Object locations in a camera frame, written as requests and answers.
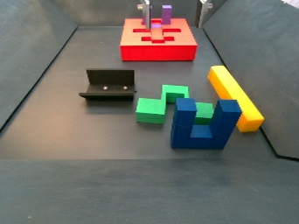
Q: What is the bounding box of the purple U-shaped block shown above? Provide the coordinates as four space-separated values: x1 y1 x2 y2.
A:
142 4 174 29

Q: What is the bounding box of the red slotted board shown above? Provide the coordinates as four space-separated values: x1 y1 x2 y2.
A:
119 18 198 61

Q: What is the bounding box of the green zigzag block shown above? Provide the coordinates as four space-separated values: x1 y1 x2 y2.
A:
135 84 214 125

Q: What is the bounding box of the black angle bracket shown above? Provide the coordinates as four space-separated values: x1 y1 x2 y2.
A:
79 68 137 101

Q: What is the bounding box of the yellow long bar block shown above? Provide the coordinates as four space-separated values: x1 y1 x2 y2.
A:
209 66 265 132

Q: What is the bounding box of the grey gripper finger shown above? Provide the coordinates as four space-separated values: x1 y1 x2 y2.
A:
137 0 153 30
199 0 213 27

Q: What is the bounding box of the blue U-shaped block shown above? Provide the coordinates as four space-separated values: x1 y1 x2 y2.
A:
171 98 242 150

